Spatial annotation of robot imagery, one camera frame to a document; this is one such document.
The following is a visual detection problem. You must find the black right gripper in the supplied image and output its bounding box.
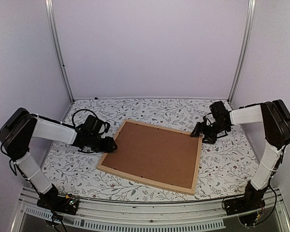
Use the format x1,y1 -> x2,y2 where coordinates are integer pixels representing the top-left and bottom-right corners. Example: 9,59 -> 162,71
189,121 -> 228,145

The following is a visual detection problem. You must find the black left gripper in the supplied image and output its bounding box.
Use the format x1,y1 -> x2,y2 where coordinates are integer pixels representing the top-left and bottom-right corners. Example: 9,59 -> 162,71
88,134 -> 118,153

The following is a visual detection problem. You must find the light wooden picture frame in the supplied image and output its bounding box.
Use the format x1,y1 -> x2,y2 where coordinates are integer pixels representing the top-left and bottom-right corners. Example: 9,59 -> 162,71
96,118 -> 203,196

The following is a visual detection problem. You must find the brown backing board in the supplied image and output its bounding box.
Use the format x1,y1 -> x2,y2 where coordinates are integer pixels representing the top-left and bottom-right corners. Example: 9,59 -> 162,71
100,121 -> 200,188

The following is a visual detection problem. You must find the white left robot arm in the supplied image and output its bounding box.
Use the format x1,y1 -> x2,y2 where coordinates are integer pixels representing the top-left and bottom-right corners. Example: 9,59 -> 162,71
0,107 -> 117,210

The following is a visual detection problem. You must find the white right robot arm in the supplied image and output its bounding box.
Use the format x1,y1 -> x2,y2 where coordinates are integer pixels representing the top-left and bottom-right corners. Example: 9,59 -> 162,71
190,99 -> 290,191

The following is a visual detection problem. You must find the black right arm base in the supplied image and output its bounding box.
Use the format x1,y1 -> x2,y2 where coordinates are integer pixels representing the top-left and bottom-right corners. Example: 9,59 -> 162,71
222,181 -> 269,216

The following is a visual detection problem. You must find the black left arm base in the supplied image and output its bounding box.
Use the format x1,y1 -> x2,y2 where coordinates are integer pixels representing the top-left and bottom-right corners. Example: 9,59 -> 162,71
37,184 -> 79,215

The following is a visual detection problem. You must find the floral patterned table cover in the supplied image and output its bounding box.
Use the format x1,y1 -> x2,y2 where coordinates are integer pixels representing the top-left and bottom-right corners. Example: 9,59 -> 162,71
42,99 -> 259,202

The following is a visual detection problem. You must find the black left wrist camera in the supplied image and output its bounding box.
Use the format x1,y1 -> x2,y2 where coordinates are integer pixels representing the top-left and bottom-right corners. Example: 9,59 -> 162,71
71,109 -> 111,137

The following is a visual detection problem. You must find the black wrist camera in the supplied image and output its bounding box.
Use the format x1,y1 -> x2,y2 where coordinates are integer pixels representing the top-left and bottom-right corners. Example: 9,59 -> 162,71
71,109 -> 111,137
203,101 -> 230,122

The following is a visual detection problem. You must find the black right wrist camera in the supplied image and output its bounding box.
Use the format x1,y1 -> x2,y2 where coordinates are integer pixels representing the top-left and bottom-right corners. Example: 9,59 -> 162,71
203,101 -> 230,122

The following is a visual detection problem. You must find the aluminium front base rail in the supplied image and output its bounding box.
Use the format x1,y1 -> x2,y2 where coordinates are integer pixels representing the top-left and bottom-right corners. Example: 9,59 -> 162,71
11,188 -> 290,232

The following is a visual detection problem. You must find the right aluminium corner post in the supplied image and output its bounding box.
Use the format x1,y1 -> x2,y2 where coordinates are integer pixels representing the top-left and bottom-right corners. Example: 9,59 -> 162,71
228,0 -> 256,103

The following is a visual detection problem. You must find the aluminium corner post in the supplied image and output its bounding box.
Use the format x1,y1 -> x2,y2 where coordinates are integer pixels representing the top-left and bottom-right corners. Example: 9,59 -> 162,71
228,0 -> 256,103
45,0 -> 75,103

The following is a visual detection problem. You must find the left aluminium corner post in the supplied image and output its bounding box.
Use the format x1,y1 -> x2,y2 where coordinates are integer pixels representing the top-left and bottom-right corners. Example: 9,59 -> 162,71
45,0 -> 75,103

